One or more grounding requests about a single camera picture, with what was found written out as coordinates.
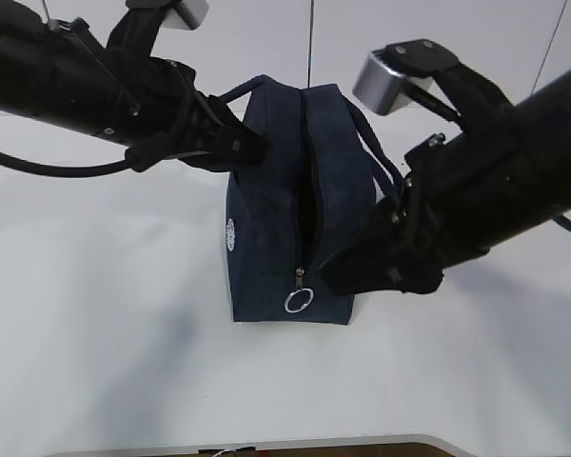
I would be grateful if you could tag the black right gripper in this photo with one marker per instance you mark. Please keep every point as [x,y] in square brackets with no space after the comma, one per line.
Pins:
[407,242]

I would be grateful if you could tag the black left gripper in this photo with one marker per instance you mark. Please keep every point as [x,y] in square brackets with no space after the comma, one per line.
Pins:
[159,94]

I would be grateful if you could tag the dark navy lunch bag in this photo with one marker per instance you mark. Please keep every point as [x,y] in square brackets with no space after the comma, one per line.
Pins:
[285,217]

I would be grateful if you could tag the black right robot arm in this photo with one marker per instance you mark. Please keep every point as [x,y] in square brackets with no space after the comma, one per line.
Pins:
[508,171]

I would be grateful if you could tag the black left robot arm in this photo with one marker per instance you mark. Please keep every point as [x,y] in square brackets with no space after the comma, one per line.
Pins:
[56,72]

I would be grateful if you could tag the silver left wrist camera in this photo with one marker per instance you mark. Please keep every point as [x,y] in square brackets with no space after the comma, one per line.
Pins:
[180,14]

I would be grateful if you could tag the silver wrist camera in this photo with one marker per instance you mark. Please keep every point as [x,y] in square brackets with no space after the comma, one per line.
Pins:
[180,14]
[398,74]

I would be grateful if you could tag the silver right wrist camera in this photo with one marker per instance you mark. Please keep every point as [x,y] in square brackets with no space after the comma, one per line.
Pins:
[398,74]

